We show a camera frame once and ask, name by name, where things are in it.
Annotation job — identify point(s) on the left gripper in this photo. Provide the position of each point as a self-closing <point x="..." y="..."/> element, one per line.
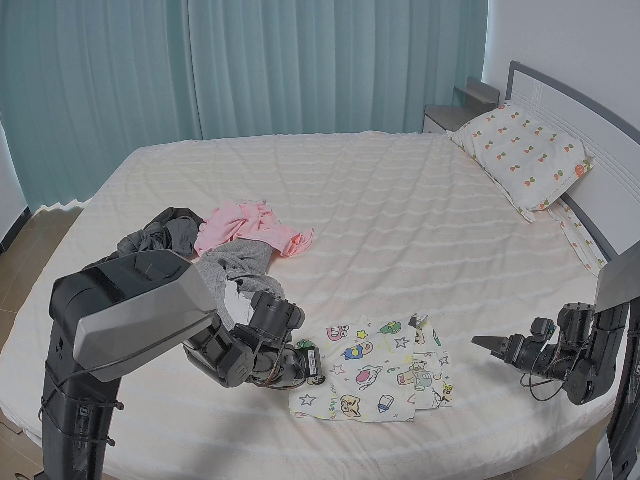
<point x="305" y="363"/>

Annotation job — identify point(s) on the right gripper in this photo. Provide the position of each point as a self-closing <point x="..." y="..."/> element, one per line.
<point x="520" y="350"/>

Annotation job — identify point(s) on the white printed pyjama top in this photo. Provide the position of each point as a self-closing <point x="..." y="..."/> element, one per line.
<point x="380" y="373"/>

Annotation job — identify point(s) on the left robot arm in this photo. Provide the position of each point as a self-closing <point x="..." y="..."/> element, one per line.
<point x="135" y="308"/>

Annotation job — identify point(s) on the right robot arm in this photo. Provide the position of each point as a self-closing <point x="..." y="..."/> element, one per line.
<point x="595" y="348"/>

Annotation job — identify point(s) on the white printed pillowcase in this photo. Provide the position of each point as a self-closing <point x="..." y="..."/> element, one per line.
<point x="575" y="233"/>

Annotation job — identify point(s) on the pink garment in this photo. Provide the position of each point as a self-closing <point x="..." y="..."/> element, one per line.
<point x="240" y="225"/>

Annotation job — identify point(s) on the bed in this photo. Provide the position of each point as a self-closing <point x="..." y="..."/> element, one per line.
<point x="375" y="193"/>

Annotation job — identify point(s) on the dark grey garment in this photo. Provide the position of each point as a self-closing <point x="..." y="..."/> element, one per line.
<point x="170" y="230"/>

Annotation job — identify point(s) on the white printed pillow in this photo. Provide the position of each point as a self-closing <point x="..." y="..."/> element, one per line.
<point x="525" y="153"/>

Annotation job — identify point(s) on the grey bedside table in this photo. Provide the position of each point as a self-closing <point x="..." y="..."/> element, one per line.
<point x="445" y="115"/>

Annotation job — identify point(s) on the blue-green curtain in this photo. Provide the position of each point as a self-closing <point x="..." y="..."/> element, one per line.
<point x="335" y="43"/>
<point x="95" y="68"/>

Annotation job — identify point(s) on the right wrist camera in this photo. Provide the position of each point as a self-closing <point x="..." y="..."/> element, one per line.
<point x="542" y="329"/>

